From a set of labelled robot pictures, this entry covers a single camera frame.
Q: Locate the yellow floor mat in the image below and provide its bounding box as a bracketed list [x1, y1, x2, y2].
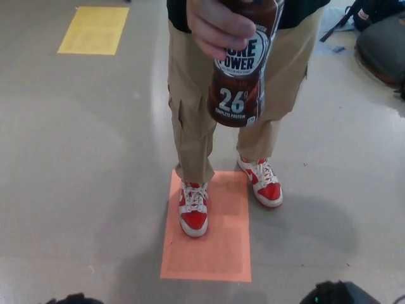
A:
[56, 6, 130, 56]

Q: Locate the black shirt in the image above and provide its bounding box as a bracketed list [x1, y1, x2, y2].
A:
[166, 0, 332, 34]

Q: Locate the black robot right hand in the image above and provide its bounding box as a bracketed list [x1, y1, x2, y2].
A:
[299, 280, 387, 304]

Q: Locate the orange floor mat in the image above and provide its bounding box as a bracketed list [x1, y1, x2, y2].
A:
[159, 169, 253, 282]

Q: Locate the dark round stool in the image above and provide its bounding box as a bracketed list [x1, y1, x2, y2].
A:
[354, 19, 405, 85]

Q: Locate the person's bare hand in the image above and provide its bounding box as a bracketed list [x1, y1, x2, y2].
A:
[186, 0, 257, 57]

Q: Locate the person in khaki pants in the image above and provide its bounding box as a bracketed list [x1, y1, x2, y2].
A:
[166, 6, 325, 184]

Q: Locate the black backpack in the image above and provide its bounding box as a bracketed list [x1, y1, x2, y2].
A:
[319, 0, 405, 42]

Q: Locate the red white sneaker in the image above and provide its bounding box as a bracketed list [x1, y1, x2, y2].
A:
[236, 155, 284, 208]
[178, 179, 209, 238]

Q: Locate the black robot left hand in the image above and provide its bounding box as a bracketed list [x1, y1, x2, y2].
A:
[47, 293, 107, 304]

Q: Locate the brown Core Power shake bottle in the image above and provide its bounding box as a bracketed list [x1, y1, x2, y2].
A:
[207, 0, 284, 129]

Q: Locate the grey right wrist cable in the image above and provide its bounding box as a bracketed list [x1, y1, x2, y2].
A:
[391, 284, 405, 304]

